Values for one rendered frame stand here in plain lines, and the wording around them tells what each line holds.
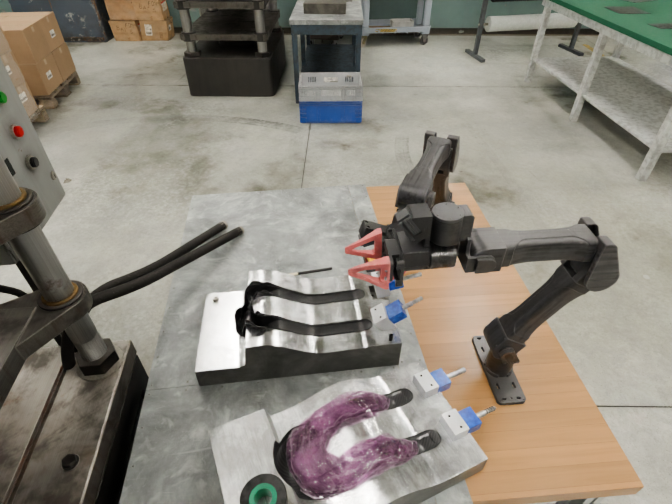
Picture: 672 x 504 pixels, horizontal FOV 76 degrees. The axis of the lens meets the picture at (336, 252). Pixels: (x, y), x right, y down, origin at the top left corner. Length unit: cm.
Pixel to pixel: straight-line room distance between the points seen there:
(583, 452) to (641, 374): 140
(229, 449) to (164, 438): 22
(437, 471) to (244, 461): 38
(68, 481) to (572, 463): 107
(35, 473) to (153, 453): 25
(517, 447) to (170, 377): 83
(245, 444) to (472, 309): 74
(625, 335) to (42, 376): 248
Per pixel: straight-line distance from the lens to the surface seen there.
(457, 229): 78
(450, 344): 122
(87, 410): 124
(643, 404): 242
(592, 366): 244
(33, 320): 112
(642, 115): 465
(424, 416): 102
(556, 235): 91
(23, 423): 130
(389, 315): 108
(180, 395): 115
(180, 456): 108
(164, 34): 758
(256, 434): 93
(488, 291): 139
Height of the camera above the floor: 173
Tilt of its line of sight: 40 degrees down
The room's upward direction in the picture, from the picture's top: straight up
